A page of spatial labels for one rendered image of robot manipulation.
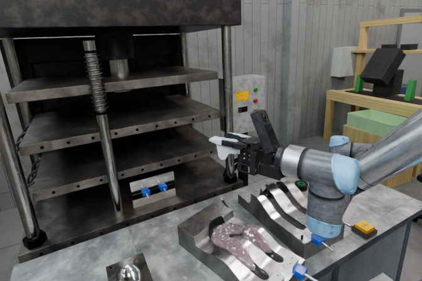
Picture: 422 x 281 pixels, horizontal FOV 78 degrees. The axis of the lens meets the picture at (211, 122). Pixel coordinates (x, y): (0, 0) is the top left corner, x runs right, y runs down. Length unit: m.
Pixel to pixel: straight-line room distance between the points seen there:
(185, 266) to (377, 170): 0.88
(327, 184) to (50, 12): 1.20
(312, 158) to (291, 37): 3.64
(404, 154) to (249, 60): 3.39
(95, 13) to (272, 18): 3.15
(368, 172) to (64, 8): 1.25
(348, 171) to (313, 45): 4.18
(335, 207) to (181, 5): 1.16
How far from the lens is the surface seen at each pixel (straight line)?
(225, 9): 1.56
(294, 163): 0.61
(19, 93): 1.49
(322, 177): 0.59
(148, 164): 1.61
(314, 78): 4.78
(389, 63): 4.38
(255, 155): 0.65
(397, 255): 2.05
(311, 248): 1.31
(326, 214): 0.64
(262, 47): 4.05
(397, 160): 0.68
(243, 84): 1.83
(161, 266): 1.29
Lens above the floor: 1.71
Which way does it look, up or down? 17 degrees down
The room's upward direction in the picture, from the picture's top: 3 degrees counter-clockwise
